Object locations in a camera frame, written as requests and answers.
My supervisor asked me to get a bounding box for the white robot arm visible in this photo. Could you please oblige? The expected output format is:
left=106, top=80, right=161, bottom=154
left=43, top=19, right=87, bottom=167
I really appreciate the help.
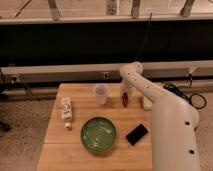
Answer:
left=119, top=62, right=201, bottom=171

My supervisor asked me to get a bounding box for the white tube with cap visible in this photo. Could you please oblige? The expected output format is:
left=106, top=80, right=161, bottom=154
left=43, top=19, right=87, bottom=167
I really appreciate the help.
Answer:
left=61, top=97, right=73, bottom=129

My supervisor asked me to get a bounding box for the black cable loop right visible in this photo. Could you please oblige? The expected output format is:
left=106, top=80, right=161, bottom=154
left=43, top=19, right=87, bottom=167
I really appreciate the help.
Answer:
left=163, top=82, right=208, bottom=110

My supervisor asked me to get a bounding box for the black hanging cable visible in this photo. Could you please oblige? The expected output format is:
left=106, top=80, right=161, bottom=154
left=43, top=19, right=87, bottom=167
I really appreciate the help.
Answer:
left=133, top=12, right=153, bottom=64

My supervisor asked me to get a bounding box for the green bowl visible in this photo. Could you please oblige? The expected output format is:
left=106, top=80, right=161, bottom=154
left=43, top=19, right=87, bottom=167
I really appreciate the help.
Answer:
left=80, top=117, right=117, bottom=155

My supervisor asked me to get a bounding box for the grey metal rail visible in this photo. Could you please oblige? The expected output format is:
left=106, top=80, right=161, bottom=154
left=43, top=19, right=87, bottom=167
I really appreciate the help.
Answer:
left=0, top=60, right=213, bottom=83

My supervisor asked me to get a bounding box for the red chili pepper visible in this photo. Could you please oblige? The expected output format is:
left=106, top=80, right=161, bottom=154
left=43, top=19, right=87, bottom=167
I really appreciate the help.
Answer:
left=122, top=92, right=129, bottom=108

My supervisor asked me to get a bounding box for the black rectangular sponge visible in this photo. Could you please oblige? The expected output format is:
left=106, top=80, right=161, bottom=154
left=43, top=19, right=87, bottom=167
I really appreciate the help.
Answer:
left=126, top=124, right=148, bottom=145

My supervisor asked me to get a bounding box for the clear plastic cup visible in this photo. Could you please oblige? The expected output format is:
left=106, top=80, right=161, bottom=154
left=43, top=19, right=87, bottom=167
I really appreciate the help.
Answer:
left=93, top=83, right=109, bottom=105

